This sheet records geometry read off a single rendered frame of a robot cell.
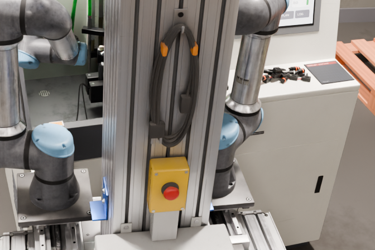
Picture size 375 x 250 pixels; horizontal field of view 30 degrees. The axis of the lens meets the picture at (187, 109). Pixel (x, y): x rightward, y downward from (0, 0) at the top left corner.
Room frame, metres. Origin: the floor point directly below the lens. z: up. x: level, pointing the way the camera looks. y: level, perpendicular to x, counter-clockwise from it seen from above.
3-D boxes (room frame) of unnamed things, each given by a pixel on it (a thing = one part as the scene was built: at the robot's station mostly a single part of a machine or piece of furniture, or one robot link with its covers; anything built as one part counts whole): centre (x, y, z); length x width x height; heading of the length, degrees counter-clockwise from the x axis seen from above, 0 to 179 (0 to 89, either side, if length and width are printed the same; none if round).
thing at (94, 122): (2.13, 0.27, 0.87); 0.62 x 0.04 x 0.16; 113
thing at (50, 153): (1.58, 0.38, 1.20); 0.13 x 0.12 x 0.14; 92
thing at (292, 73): (2.49, -0.38, 1.01); 0.23 x 0.11 x 0.06; 113
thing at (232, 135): (1.72, -0.11, 1.20); 0.13 x 0.12 x 0.14; 151
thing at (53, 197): (1.58, 0.37, 1.09); 0.15 x 0.15 x 0.10
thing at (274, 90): (2.48, -0.35, 0.96); 0.70 x 0.22 x 0.03; 113
